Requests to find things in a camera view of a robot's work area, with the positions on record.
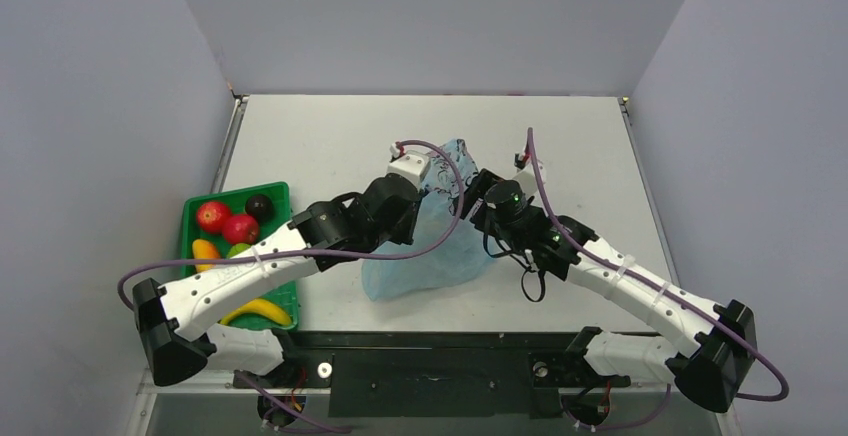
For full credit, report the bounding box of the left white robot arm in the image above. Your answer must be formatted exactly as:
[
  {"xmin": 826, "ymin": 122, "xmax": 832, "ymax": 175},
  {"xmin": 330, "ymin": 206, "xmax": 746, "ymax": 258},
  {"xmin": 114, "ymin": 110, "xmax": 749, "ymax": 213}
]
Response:
[{"xmin": 131, "ymin": 173, "xmax": 421, "ymax": 386}]

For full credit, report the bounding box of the green plastic tray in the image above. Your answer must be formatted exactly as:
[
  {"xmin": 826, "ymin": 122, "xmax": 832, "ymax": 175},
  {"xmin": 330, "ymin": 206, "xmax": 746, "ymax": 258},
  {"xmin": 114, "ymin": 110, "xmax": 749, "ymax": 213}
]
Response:
[{"xmin": 179, "ymin": 182, "xmax": 300, "ymax": 331}]

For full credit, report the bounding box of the green lime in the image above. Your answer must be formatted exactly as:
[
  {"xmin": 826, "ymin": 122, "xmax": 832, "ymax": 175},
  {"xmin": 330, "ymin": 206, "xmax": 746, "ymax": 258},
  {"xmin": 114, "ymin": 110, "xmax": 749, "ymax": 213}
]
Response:
[{"xmin": 226, "ymin": 243, "xmax": 251, "ymax": 259}]

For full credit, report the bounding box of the yellow banana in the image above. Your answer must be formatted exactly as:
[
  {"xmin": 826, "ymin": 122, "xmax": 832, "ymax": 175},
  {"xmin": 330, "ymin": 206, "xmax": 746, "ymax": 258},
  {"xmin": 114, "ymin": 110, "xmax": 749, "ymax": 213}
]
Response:
[{"xmin": 219, "ymin": 298, "xmax": 293, "ymax": 326}]

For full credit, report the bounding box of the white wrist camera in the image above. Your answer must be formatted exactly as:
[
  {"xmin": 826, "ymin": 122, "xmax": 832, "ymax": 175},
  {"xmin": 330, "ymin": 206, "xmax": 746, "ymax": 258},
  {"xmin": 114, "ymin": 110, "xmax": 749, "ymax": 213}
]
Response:
[
  {"xmin": 512, "ymin": 153, "xmax": 538, "ymax": 197},
  {"xmin": 386, "ymin": 151, "xmax": 431, "ymax": 190}
]

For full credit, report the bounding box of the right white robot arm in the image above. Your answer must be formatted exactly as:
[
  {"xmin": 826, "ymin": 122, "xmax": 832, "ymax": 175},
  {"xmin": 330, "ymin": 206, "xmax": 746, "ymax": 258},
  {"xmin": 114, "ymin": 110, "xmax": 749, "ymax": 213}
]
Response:
[{"xmin": 461, "ymin": 170, "xmax": 757, "ymax": 413}]

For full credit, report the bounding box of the light blue plastic bag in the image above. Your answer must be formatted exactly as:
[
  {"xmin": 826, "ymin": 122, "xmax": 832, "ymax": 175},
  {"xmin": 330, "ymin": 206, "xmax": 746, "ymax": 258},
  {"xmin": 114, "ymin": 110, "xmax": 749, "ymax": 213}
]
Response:
[{"xmin": 360, "ymin": 138, "xmax": 499, "ymax": 303}]

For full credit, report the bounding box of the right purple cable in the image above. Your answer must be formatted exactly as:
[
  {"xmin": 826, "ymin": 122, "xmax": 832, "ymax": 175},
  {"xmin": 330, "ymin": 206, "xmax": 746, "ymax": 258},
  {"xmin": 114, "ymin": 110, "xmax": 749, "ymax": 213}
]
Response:
[{"xmin": 525, "ymin": 127, "xmax": 791, "ymax": 403}]

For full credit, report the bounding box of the orange yellow mango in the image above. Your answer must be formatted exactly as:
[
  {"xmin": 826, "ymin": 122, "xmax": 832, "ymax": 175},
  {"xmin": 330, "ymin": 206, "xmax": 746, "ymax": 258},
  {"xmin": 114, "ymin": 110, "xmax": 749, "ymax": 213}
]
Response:
[{"xmin": 191, "ymin": 239, "xmax": 221, "ymax": 273}]

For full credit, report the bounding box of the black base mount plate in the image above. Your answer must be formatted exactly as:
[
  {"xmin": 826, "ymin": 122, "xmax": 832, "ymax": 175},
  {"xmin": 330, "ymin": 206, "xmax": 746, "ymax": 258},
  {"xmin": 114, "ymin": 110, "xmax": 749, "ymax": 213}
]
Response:
[{"xmin": 233, "ymin": 330, "xmax": 636, "ymax": 419}]

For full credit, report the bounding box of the purple cable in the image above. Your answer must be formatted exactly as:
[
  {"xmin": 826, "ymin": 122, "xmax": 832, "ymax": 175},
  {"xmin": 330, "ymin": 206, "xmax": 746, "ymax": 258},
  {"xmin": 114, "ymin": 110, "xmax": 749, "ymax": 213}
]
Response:
[
  {"xmin": 117, "ymin": 139, "xmax": 468, "ymax": 312},
  {"xmin": 525, "ymin": 127, "xmax": 791, "ymax": 403}
]

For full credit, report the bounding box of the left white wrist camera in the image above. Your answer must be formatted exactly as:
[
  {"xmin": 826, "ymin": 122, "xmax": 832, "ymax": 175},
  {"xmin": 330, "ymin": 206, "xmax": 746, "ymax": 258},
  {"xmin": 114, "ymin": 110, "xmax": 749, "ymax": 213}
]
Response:
[{"xmin": 386, "ymin": 151, "xmax": 431, "ymax": 190}]

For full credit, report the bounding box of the red apple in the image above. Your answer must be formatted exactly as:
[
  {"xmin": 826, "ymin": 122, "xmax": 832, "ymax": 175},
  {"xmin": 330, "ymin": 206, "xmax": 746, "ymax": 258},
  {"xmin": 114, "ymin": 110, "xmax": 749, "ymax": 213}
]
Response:
[
  {"xmin": 221, "ymin": 214, "xmax": 260, "ymax": 245},
  {"xmin": 195, "ymin": 200, "xmax": 232, "ymax": 235}
]

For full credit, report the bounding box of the dark purple plum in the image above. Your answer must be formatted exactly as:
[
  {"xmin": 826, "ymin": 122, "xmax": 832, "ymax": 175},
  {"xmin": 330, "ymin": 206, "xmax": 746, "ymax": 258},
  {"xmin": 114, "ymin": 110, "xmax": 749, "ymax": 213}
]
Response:
[{"xmin": 244, "ymin": 194, "xmax": 276, "ymax": 224}]

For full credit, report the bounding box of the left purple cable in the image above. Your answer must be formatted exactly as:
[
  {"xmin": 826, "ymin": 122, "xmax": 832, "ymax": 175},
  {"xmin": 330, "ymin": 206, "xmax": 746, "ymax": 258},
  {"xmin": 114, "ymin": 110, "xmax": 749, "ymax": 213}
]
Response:
[{"xmin": 117, "ymin": 139, "xmax": 468, "ymax": 312}]

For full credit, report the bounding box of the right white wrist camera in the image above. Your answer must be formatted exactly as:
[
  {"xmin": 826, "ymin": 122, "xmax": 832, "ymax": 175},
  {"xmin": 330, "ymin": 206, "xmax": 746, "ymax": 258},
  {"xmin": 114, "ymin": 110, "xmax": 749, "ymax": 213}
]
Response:
[{"xmin": 512, "ymin": 153, "xmax": 538, "ymax": 197}]

